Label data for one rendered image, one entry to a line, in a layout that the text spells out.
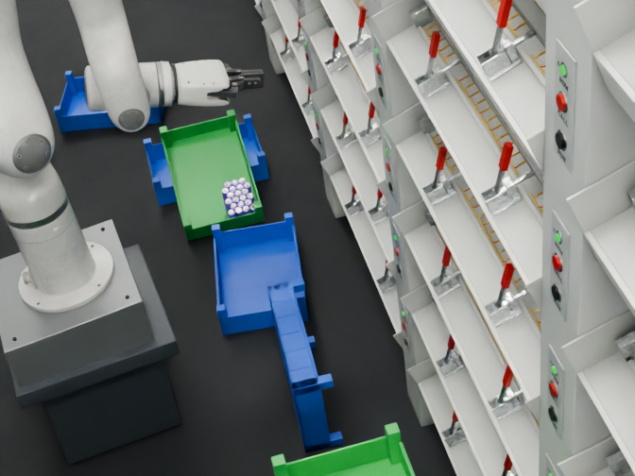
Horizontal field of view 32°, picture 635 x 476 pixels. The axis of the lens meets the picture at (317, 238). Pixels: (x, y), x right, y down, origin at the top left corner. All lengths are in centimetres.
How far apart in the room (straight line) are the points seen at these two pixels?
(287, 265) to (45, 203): 82
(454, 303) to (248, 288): 95
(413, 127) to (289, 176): 119
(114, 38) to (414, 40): 58
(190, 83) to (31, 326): 55
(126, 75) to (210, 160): 98
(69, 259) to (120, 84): 36
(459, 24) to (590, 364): 43
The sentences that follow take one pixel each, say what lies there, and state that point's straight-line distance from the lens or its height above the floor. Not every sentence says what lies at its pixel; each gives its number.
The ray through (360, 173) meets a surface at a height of 35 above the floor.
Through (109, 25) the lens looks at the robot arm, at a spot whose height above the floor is 87.
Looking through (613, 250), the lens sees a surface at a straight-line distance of 105.
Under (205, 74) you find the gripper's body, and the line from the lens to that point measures 214.
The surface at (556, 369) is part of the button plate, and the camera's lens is 127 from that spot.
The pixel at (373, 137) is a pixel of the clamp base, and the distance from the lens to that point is 215.
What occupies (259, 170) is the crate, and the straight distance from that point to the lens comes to 297.
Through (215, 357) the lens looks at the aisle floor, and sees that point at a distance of 255.
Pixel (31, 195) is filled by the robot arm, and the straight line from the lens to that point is 207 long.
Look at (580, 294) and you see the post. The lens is 113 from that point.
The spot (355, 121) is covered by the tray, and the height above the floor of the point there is 54.
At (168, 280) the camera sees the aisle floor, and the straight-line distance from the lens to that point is 276.
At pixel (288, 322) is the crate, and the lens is 231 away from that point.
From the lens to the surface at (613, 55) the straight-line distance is 94.
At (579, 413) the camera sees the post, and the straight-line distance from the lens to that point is 127.
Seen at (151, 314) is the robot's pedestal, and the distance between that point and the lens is 228.
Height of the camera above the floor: 185
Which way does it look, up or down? 42 degrees down
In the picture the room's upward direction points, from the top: 9 degrees counter-clockwise
